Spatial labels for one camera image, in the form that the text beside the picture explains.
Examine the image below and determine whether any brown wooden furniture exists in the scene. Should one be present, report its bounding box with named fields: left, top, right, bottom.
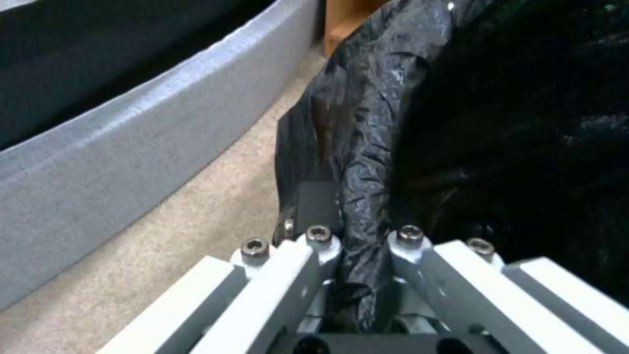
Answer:
left=323, top=0, right=380, bottom=59

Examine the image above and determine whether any grey curved fabric furniture base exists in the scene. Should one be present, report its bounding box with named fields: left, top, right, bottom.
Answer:
left=0, top=0, right=325, bottom=312

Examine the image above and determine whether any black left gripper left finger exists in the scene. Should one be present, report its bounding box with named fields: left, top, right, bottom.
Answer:
left=95, top=181, right=345, bottom=354

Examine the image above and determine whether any dark cushion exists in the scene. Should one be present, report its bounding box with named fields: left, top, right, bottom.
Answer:
left=0, top=0, right=286, bottom=150

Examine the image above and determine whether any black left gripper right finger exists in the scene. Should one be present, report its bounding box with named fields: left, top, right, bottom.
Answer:
left=386, top=224, right=629, bottom=354

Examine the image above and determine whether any black plastic trash bag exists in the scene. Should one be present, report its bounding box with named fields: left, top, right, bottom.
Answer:
left=272, top=0, right=629, bottom=331

